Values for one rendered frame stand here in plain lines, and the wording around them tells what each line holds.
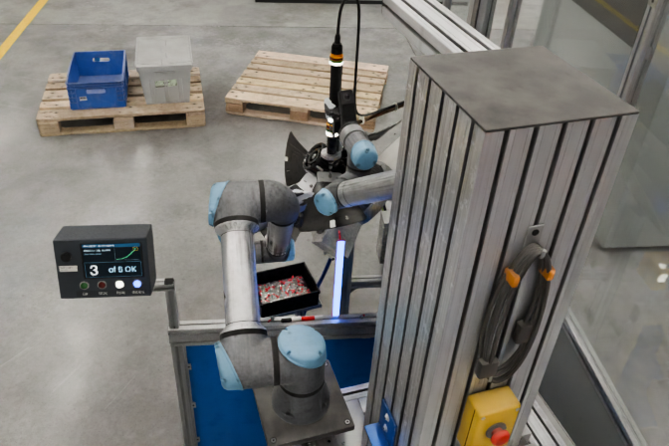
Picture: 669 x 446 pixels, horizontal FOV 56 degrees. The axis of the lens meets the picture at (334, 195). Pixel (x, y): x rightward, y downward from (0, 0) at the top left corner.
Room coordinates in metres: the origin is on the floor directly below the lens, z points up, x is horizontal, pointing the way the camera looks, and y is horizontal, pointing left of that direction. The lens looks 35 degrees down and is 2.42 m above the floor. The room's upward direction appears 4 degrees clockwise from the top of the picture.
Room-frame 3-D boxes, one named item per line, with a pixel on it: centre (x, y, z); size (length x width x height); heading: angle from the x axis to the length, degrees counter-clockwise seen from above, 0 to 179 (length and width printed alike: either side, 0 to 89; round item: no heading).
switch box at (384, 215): (2.14, -0.28, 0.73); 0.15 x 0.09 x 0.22; 98
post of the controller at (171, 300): (1.43, 0.49, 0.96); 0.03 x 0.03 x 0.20; 8
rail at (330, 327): (1.50, 0.07, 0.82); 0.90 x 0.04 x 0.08; 98
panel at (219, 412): (1.50, 0.07, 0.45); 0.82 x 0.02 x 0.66; 98
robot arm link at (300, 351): (1.04, 0.06, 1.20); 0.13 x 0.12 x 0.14; 102
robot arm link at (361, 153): (1.60, -0.07, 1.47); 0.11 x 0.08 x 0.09; 18
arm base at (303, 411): (1.04, 0.05, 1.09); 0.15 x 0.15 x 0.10
